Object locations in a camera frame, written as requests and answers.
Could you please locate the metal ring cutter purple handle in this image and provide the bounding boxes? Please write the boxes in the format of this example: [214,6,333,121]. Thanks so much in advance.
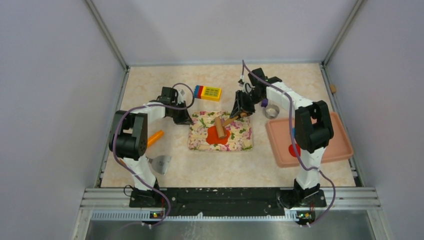
[260,98,280,120]

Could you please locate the wooden dough roller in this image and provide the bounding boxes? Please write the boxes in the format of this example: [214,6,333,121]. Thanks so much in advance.
[214,112,247,139]

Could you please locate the floral cutting board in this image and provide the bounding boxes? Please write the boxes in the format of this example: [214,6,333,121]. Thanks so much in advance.
[188,111,253,152]

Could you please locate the red dough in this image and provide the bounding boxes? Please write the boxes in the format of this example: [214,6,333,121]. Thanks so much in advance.
[206,125,231,145]

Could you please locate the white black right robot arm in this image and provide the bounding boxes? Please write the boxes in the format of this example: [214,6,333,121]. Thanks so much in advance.
[230,68,334,200]

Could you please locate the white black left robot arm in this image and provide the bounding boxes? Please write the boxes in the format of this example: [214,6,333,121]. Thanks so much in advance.
[108,87,194,201]

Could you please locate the metal dough scraper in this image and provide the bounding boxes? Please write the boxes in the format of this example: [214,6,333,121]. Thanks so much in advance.
[147,155,172,175]

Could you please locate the red dough disc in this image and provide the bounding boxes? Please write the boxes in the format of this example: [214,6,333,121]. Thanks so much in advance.
[288,143,301,158]

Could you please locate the orange plastic knife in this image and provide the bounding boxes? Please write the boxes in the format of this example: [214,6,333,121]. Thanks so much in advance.
[147,130,165,148]

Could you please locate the colourful toy brick block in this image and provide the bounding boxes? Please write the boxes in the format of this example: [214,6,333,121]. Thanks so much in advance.
[193,85,222,102]

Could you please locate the pink plastic tray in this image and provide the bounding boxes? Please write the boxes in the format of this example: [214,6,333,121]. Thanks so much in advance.
[265,112,354,168]

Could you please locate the small wooden piece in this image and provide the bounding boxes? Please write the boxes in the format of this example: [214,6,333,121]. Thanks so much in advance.
[329,84,337,94]

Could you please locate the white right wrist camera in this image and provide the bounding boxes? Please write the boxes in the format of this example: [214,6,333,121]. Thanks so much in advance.
[238,74,252,93]

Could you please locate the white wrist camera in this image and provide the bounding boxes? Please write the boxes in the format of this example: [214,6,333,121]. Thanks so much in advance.
[238,74,252,93]
[177,89,185,105]

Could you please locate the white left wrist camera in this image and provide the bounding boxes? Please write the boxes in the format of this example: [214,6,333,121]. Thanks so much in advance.
[177,89,185,105]

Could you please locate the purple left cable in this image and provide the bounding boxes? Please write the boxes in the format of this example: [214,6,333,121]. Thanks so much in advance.
[111,82,196,229]

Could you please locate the purple cable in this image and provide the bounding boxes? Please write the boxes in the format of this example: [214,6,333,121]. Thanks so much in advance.
[111,82,196,229]
[241,59,337,227]

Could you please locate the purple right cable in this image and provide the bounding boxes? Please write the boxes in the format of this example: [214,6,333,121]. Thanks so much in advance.
[241,59,337,227]

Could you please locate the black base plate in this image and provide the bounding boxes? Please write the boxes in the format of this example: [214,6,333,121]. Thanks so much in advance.
[129,187,327,218]

